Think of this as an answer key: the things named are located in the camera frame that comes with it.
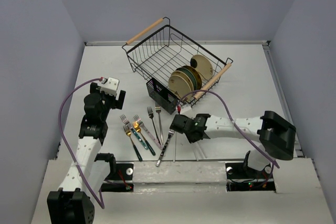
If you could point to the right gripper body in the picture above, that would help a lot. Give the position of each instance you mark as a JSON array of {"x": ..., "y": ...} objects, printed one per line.
[{"x": 191, "y": 140}]

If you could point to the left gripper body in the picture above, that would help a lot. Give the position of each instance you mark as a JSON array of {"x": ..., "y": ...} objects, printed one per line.
[{"x": 108, "y": 100}]

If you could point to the clear chopstick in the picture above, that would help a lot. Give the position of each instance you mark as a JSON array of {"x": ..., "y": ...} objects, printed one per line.
[
  {"x": 174, "y": 150},
  {"x": 197, "y": 153}
]

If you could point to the silver fork tortoiseshell handle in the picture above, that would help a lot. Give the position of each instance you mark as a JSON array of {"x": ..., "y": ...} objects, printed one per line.
[{"x": 170, "y": 135}]

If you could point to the black fork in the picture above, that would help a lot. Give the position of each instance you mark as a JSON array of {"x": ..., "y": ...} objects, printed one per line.
[{"x": 151, "y": 116}]

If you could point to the plain silver fork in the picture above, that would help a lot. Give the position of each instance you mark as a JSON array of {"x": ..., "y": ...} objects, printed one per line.
[{"x": 158, "y": 111}]

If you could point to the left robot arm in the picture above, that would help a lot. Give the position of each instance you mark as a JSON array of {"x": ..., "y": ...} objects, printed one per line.
[{"x": 74, "y": 200}]

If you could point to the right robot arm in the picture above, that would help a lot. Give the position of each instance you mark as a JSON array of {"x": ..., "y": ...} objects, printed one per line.
[{"x": 271, "y": 136}]

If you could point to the black perforated cutlery holder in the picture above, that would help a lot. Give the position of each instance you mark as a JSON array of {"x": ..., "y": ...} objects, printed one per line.
[{"x": 162, "y": 95}]

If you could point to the beige plate in front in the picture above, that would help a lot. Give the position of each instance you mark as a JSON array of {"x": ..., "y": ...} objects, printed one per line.
[{"x": 178, "y": 86}]

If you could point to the beige plate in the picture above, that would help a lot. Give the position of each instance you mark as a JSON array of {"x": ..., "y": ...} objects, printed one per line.
[
  {"x": 203, "y": 66},
  {"x": 178, "y": 86},
  {"x": 185, "y": 77}
]

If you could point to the gold rimmed dark plate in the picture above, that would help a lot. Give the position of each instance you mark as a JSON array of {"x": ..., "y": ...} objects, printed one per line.
[{"x": 197, "y": 74}]

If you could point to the dark green plate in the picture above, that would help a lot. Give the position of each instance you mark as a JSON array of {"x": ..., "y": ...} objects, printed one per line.
[{"x": 192, "y": 76}]

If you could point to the beige plate in middle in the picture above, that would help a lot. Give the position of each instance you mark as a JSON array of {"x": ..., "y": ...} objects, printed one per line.
[{"x": 185, "y": 77}]

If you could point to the beige plate at back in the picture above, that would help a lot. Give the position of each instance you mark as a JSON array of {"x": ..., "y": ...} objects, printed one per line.
[{"x": 203, "y": 66}]

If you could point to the silver fork teal handle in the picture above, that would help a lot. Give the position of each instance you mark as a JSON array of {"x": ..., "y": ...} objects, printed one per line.
[{"x": 130, "y": 127}]

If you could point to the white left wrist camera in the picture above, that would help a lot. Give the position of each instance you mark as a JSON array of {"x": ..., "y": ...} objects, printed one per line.
[{"x": 109, "y": 86}]

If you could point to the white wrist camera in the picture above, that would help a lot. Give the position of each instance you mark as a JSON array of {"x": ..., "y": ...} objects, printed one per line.
[
  {"x": 109, "y": 86},
  {"x": 185, "y": 109}
]

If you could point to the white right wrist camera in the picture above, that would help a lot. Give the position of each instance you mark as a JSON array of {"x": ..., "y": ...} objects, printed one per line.
[{"x": 185, "y": 109}]

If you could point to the silver fork pink handle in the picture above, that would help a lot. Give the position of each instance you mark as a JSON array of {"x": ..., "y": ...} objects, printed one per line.
[{"x": 142, "y": 126}]

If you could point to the gold fork dark green handle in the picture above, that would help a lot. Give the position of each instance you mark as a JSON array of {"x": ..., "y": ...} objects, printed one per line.
[{"x": 128, "y": 133}]

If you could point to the black wire dish rack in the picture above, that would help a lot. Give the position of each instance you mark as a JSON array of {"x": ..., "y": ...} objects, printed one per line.
[{"x": 160, "y": 49}]

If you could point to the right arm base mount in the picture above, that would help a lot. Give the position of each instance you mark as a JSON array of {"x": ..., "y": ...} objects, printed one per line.
[{"x": 243, "y": 178}]

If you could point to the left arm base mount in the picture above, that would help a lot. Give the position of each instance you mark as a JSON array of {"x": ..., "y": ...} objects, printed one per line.
[{"x": 121, "y": 181}]

